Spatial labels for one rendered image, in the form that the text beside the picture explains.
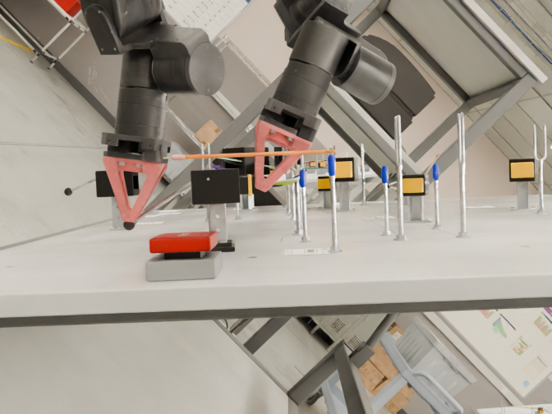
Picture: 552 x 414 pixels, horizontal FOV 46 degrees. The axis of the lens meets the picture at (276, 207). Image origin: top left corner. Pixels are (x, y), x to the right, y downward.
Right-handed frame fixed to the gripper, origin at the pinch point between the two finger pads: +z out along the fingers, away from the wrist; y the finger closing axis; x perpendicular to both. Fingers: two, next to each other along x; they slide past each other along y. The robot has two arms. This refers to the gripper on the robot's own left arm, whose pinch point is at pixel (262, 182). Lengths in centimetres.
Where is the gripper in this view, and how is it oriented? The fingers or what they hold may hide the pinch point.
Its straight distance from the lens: 76.9
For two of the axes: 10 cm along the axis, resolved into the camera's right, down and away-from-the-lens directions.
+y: -0.5, -0.6, 10.0
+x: -9.2, -3.9, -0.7
